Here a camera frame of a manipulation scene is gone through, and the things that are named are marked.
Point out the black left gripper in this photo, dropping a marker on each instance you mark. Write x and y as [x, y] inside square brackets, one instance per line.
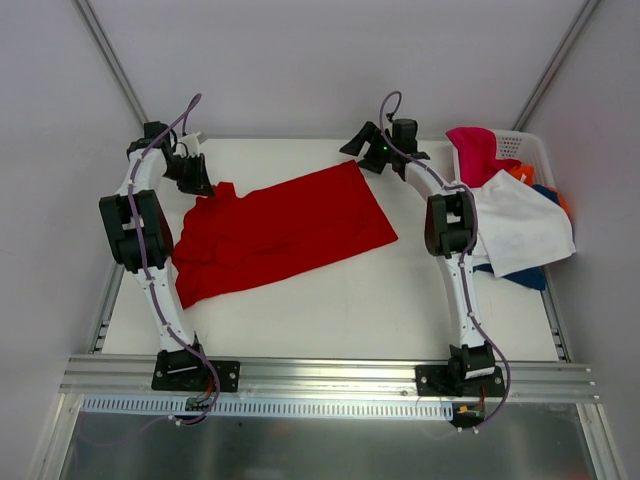
[191, 172]

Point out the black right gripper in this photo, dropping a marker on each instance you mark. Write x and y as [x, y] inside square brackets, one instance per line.
[373, 151]

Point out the red t shirt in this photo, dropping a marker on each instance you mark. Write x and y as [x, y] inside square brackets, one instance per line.
[232, 243]

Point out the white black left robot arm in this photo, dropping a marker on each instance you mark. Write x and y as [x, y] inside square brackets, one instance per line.
[141, 241]

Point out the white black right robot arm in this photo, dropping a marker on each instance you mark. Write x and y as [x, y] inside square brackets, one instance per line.
[450, 234]

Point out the magenta t shirt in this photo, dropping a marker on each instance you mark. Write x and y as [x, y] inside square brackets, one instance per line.
[477, 150]

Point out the orange t shirt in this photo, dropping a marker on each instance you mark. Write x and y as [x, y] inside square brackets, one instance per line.
[525, 174]

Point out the white plastic basket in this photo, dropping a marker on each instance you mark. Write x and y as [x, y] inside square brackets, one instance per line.
[526, 148]

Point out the white t shirt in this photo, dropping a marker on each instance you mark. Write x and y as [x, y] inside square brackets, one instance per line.
[525, 225]

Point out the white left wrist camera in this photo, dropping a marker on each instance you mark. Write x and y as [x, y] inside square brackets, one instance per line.
[189, 145]

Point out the rear aluminium frame bar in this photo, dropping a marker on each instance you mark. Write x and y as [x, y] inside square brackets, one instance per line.
[210, 135]

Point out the aluminium frame bar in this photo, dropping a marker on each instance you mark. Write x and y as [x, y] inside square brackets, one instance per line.
[105, 307]
[210, 135]

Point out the left aluminium frame post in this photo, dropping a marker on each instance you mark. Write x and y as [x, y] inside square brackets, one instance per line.
[111, 59]

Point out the aluminium frame post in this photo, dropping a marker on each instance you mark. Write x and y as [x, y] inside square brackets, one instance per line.
[111, 59]
[576, 29]

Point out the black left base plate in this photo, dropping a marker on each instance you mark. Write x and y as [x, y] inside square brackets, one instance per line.
[190, 374]

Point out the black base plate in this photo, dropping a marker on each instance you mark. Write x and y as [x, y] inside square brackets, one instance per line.
[190, 374]
[437, 380]

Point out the left aluminium frame bar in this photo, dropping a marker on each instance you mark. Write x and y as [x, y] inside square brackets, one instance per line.
[105, 307]

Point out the white slotted cable duct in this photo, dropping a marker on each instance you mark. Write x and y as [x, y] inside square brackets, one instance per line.
[264, 407]

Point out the aluminium mounting rail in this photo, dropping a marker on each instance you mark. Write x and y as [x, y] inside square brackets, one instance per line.
[360, 380]

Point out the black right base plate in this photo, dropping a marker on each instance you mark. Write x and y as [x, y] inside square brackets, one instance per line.
[437, 380]

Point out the right aluminium frame post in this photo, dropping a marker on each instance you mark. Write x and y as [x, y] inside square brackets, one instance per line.
[576, 29]

